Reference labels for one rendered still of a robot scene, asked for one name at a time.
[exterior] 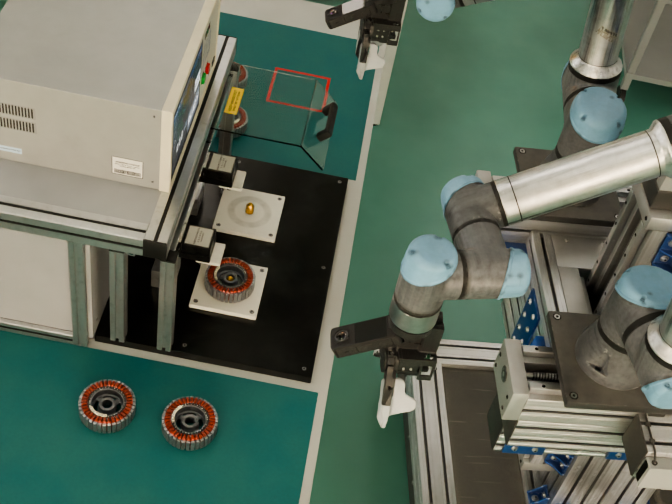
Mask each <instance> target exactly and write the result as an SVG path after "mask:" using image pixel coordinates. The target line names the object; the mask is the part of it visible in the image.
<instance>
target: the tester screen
mask: <svg viewBox="0 0 672 504"><path fill-rule="evenodd" d="M201 56H202V47H201V49H200V52H199V55H198V57H197V60H196V62H195V65H194V68H193V70H192V73H191V76H190V78H189V81H188V84H187V86H186V89H185V92H184V94H183V97H182V99H181V102H180V105H179V107H178V110H177V113H176V115H175V118H174V125H173V147H172V168H173V165H174V162H175V159H176V157H177V154H178V152H177V154H176V146H177V144H178V141H179V138H180V135H181V133H182V130H183V137H184V135H185V132H186V137H187V134H188V132H187V125H188V114H189V111H190V108H191V106H192V103H193V100H194V97H195V95H196V92H197V89H198V87H199V86H200V85H199V84H200V80H199V83H198V86H197V88H196V91H195V94H194V96H193V99H192V102H191V105H190V107H189V97H190V95H191V92H192V89H193V87H194V84H195V81H196V79H197V76H198V73H199V70H200V71H201ZM188 109H189V110H188ZM186 137H185V139H186ZM184 142H185V140H184ZM184 142H183V145H184ZM183 145H182V148H183ZM182 148H181V151H182ZM181 151H180V153H181ZM180 153H179V156H180ZM179 156H178V159H179ZM178 159H177V162H178ZM177 162H176V165H177ZM176 165H175V167H176ZM175 167H174V170H175ZM174 170H173V173H174ZM173 173H172V169H171V178H172V176H173Z"/></svg>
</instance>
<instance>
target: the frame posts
mask: <svg viewBox="0 0 672 504"><path fill-rule="evenodd" d="M232 141H233V133H228V132H223V131H220V135H219V146H218V153H221V154H226V155H231V151H232ZM178 254H179V252H177V251H172V250H169V253H168V256H167V259H166V261H164V260H160V272H159V299H158V325H157V349H158V350H162V347H163V348H165V351H168V352H170V351H171V348H172V345H173V342H174V324H175V307H176V289H177V271H178ZM109 291H110V340H113V341H115V340H116V338H117V339H119V342H124V341H125V336H126V335H127V333H128V255H127V253H126V252H121V251H116V250H111V249H109Z"/></svg>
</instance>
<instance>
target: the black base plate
mask: <svg viewBox="0 0 672 504"><path fill-rule="evenodd" d="M236 157H238V156H236ZM237 170H240V171H245V172H246V176H245V180H244V183H243V187H242V188H243V189H248V190H253V191H258V192H263V193H268V194H273V195H278V196H283V197H285V201H284V205H283V209H282V213H281V217H280V221H279V226H278V230H277V234H276V238H275V242H274V243H272V242H267V241H262V240H257V239H252V238H247V237H242V236H237V235H232V234H227V233H222V232H217V231H216V236H217V237H216V243H221V244H225V250H224V253H223V257H222V258H223V259H224V257H227V259H228V257H231V260H232V257H233V258H235V260H236V258H238V259H239V260H240V259H241V260H243V262H244V261H245V262H247V263H248V264H250V265H255V266H260V267H265V268H268V271H267V275H266V279H265V283H264V288H263V292H262V296H261V300H260V304H259V308H258V312H257V317H256V320H252V319H247V318H242V317H237V316H231V315H226V314H221V313H216V312H211V311H206V310H201V309H196V308H191V307H189V303H190V299H191V296H192V293H193V289H194V286H195V283H196V279H197V276H198V273H199V270H200V266H201V265H199V263H198V262H196V261H195V260H190V259H185V258H181V265H180V269H179V273H178V276H177V289H176V307H175V324H174V342H173V345H172V348H171V351H170V352H168V351H165V348H163V347H162V350H158V349H157V325H158V299H159V288H158V287H153V286H151V270H152V267H153V264H154V261H155V259H154V258H149V257H144V256H141V255H136V254H135V256H130V255H128V333H127V335H126V336H125V341H124V342H119V339H117V338H116V340H115V341H113V340H110V295H109V298H108V301H107V303H106V306H105V309H104V311H103V314H102V317H101V319H100V322H99V325H98V327H97V330H96V333H95V341H97V342H102V343H107V344H112V345H117V346H122V347H127V348H132V349H138V350H143V351H148V352H153V353H158V354H163V355H168V356H173V357H178V358H183V359H188V360H193V361H199V362H204V363H209V364H214V365H219V366H224V367H229V368H234V369H239V370H244V371H249V372H254V373H259V374H265V375H270V376H275V377H280V378H285V379H290V380H295V381H300V382H305V383H311V379H312V374H313V369H314V363H315V358H316V352H317V347H318V341H319V336H320V330H321V325H322V320H323V314H324V309H325V303H326V298H327V292H328V287H329V282H330V276H331V271H332V265H333V260H334V254H335V249H336V244H337V238H338V233H339V227H340V222H341V216H342V211H343V205H344V200H345V195H346V189H347V184H348V178H343V177H338V176H333V175H328V174H323V173H318V172H313V171H308V170H303V169H298V168H293V167H288V166H283V165H278V164H273V163H268V162H263V161H258V160H253V159H248V158H243V157H238V169H237ZM221 189H222V188H220V187H219V185H214V184H209V183H204V195H203V198H202V201H201V204H200V207H199V210H198V214H197V216H195V215H190V216H189V219H188V222H187V225H186V228H185V229H187V226H188V224H192V225H197V226H202V227H207V228H212V227H213V224H214V220H215V217H216V214H217V210H218V207H219V204H220V200H221V197H222V194H221V192H220V191H221Z"/></svg>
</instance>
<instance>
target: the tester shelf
mask: <svg viewBox="0 0 672 504"><path fill-rule="evenodd" d="M236 47H237V38H236V37H231V36H226V35H222V34H218V43H217V56H216V64H215V67H214V70H213V72H212V75H211V78H210V81H209V84H208V86H207V89H206V92H205V95H204V98H203V100H202V103H201V106H200V109H199V112H198V115H197V117H196V120H195V123H194V126H193V129H192V131H191V134H190V137H189V140H188V143H187V145H186V148H185V151H184V154H183V157H182V160H181V162H180V165H179V168H178V171H177V174H176V176H175V179H174V182H173V185H172V188H171V190H170V193H167V192H163V191H159V190H158V189H153V188H148V187H143V186H138V185H133V184H128V183H123V182H118V181H113V180H108V179H103V178H98V177H93V176H88V175H83V174H78V173H73V172H68V171H63V170H58V169H53V168H48V167H43V166H38V165H33V164H28V163H23V162H18V161H13V160H8V159H3V158H0V228H5V229H10V230H15V231H20V232H25V233H30V234H35V235H40V236H45V237H50V238H55V239H60V240H65V241H70V242H76V243H81V244H86V245H91V246H96V247H101V248H106V249H111V250H116V251H121V252H126V253H131V254H136V255H141V256H144V257H149V258H154V259H159V260H164V261H166V259H167V256H168V253H169V250H170V247H171V244H172V241H173V238H174V235H175V232H176V229H177V226H178V223H179V220H180V217H181V214H182V211H183V208H184V205H185V202H186V199H187V196H188V193H189V190H190V187H191V184H192V181H193V178H194V175H195V172H196V170H197V167H198V164H199V161H200V158H201V155H202V152H203V149H204V146H205V143H206V140H207V137H208V134H209V131H210V128H211V125H212V122H213V119H214V116H215V113H216V110H217V107H218V104H219V101H220V98H221V95H222V92H223V89H224V86H225V84H226V81H227V78H228V75H229V72H230V69H231V66H232V63H233V60H234V57H235V54H236Z"/></svg>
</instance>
